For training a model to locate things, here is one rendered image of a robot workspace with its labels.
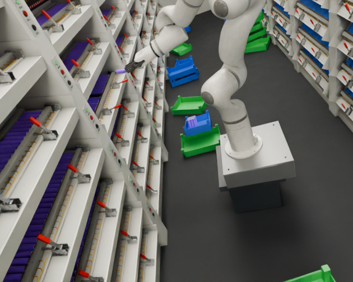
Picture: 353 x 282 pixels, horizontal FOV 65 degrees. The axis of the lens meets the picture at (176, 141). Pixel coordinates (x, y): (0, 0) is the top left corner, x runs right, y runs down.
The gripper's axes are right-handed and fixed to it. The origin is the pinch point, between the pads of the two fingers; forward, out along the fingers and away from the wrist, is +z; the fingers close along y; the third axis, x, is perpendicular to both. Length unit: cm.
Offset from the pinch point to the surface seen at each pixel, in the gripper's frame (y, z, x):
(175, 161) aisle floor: -25, 29, 83
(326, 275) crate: 88, -40, 62
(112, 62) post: -27.4, 16.6, -0.3
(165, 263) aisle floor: 53, 35, 81
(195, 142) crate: -40, 12, 87
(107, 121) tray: 24.0, 15.9, 8.2
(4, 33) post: 43, 8, -41
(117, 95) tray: -0.4, 15.3, 8.5
